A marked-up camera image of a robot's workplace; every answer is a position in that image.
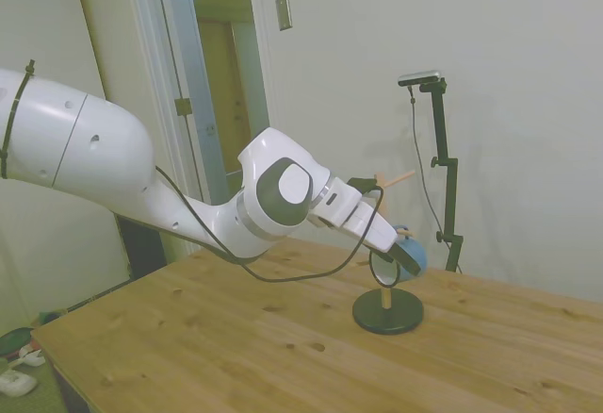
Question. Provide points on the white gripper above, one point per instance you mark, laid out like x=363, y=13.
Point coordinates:
x=358, y=222

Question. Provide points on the blue enamel mug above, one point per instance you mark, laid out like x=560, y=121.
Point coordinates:
x=415, y=249

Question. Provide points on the wooden mug tree black base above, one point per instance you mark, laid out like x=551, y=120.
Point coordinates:
x=372, y=313

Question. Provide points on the metal door latch plate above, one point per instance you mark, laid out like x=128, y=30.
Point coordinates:
x=209, y=129

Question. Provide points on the black box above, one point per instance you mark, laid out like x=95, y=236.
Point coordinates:
x=141, y=248

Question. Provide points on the brown wooden door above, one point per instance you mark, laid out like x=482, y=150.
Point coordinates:
x=216, y=78

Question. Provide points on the brass door hinge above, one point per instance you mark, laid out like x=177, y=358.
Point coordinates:
x=183, y=106

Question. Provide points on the dark table leg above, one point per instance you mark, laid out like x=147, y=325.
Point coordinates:
x=70, y=391

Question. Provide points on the green red floor object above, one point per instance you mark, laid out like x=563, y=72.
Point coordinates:
x=49, y=318

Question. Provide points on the cream white open door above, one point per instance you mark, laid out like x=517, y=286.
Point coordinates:
x=108, y=31

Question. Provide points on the small white floor object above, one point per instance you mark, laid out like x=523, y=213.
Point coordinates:
x=30, y=361

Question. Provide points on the black red round object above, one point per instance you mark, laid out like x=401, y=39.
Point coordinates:
x=11, y=343

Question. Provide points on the white shoe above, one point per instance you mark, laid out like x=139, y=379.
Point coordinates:
x=16, y=382

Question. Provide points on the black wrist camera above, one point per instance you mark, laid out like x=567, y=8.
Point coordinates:
x=363, y=183

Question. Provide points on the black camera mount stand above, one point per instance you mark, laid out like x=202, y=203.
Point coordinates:
x=414, y=125

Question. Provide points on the grey exterior camera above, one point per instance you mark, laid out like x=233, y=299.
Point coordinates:
x=420, y=77

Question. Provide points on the white door frame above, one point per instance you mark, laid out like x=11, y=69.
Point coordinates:
x=264, y=78

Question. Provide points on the metal wall switch plate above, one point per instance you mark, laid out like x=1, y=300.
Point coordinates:
x=283, y=13

